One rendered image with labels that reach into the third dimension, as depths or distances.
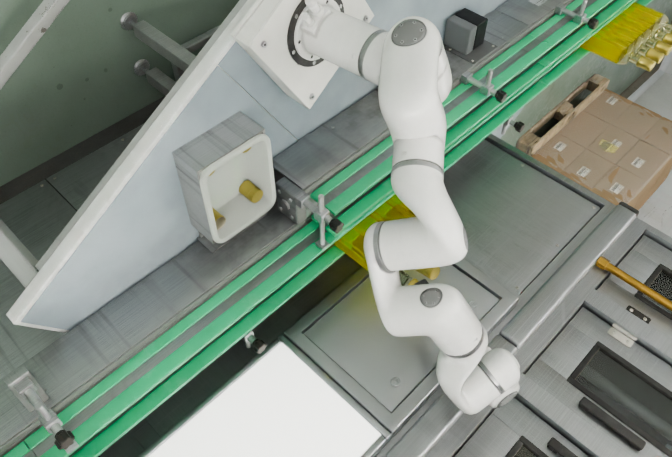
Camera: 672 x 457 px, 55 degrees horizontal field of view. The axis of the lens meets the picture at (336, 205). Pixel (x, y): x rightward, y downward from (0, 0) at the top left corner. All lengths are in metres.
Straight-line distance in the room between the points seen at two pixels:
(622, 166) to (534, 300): 3.90
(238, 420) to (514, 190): 1.00
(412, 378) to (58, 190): 1.13
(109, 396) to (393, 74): 0.80
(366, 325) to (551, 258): 0.54
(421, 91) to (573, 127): 4.73
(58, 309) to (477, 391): 0.81
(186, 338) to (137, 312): 0.12
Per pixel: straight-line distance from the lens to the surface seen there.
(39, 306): 1.35
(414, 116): 1.00
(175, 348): 1.37
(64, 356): 1.40
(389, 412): 1.45
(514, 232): 1.82
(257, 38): 1.21
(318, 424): 1.44
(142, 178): 1.28
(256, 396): 1.47
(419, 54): 1.04
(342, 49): 1.21
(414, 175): 1.01
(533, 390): 1.56
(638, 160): 5.59
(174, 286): 1.42
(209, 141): 1.30
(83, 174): 2.02
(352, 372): 1.49
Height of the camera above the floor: 1.61
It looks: 28 degrees down
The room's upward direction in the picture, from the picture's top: 126 degrees clockwise
